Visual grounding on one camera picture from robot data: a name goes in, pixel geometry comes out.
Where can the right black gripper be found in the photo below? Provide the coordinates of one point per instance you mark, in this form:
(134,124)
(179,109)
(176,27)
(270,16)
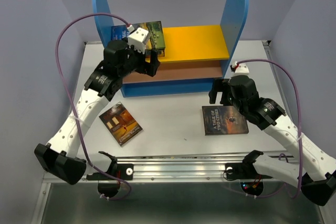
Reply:
(220,84)

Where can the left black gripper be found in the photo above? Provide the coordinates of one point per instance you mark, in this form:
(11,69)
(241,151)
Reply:
(149,68)

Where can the Three Days to See book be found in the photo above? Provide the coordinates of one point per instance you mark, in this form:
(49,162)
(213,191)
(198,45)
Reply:
(160,52)

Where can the Animal Farm book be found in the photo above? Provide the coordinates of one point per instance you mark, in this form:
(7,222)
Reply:
(155,29)

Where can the Tale of Two Cities book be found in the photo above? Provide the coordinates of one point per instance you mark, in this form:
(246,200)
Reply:
(223,120)

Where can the Edward Tulane book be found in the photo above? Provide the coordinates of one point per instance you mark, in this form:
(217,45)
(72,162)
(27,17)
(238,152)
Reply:
(120,123)

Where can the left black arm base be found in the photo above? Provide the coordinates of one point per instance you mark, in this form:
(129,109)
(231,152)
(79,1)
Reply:
(114,189)

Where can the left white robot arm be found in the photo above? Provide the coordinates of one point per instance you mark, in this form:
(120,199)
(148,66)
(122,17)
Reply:
(59,155)

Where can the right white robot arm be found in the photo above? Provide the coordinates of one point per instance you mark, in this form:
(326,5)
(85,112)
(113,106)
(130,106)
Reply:
(314,175)

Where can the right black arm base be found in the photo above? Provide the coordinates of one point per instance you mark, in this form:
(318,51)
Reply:
(251,182)

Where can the blue yellow wooden bookshelf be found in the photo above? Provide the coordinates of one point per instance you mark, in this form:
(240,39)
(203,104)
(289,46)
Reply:
(193,56)

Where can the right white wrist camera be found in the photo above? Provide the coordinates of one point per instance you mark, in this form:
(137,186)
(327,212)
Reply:
(239,69)

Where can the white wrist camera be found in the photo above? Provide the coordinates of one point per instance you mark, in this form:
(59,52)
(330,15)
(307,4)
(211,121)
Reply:
(138,38)
(239,69)

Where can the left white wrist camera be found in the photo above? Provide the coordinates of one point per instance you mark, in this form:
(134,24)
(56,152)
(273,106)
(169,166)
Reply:
(138,38)

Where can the aluminium mounting rail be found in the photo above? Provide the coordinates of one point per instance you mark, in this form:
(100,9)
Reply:
(199,168)

